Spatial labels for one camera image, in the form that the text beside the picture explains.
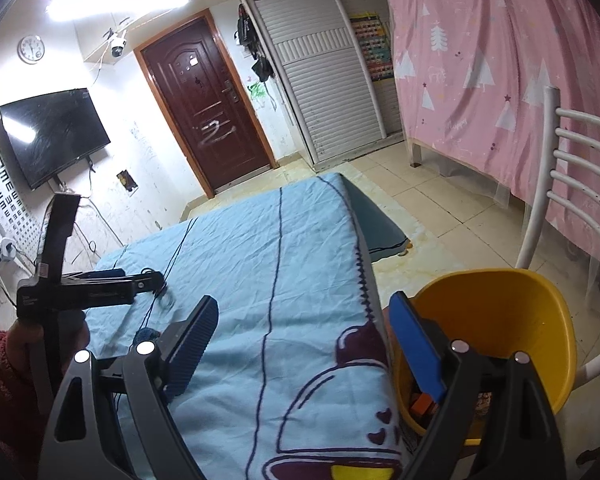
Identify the wooden bed frame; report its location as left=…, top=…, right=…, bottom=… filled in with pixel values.
left=405, top=138, right=422, bottom=168

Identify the dark red wooden door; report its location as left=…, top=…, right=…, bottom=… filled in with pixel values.
left=134, top=9, right=278, bottom=198

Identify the round wall clock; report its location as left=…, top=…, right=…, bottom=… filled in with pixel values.
left=17, top=35, right=45, bottom=65

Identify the left hand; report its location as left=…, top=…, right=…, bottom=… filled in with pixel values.
left=2, top=310, right=90, bottom=416

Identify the pink patterned bed curtain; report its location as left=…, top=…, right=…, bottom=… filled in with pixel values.
left=381, top=0, right=600, bottom=276

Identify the wall socket box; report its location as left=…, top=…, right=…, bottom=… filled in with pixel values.
left=117, top=170, right=137, bottom=193

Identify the black wall television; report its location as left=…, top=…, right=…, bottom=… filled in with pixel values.
left=0, top=88, right=110, bottom=190

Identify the white security camera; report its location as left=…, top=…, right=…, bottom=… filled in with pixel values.
left=104, top=28, right=126, bottom=58

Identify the blue yarn ball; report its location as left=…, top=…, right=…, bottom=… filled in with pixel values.
left=133, top=327, right=161, bottom=346

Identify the white metal chair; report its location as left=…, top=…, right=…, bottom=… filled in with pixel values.
left=514, top=84, right=600, bottom=403

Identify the orange cardboard box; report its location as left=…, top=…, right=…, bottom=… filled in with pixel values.
left=408, top=392, right=438, bottom=419

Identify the colourful wall poster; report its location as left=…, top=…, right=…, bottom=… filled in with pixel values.
left=350, top=13, right=394, bottom=82

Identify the eye test chart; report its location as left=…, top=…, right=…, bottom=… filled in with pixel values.
left=0, top=157, right=40, bottom=260

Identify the yellow plastic basin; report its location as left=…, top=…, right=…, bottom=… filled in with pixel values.
left=390, top=269, right=577, bottom=437

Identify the white louvred wardrobe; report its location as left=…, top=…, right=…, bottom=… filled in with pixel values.
left=245, top=0, right=402, bottom=171

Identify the light blue bed sheet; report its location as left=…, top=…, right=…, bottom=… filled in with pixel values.
left=86, top=174, right=410, bottom=479

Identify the black hanging bag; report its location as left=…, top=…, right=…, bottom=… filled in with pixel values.
left=235, top=3, right=275, bottom=84

